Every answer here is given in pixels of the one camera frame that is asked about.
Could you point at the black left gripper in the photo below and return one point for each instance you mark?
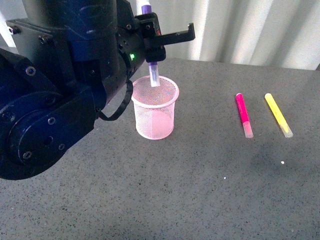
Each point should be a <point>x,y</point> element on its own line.
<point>142,40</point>

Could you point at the purple marker pen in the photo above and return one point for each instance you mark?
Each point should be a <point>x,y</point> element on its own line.
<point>152,66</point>

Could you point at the pink marker pen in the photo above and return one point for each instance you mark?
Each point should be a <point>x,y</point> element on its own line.
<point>241,104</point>

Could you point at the pink mesh pen cup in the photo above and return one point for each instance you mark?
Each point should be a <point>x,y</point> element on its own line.
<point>154,107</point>

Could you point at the yellow marker pen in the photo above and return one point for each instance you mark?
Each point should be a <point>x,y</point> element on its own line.
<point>279,117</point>

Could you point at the left robot arm dark blue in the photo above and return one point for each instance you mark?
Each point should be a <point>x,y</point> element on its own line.
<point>74,63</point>

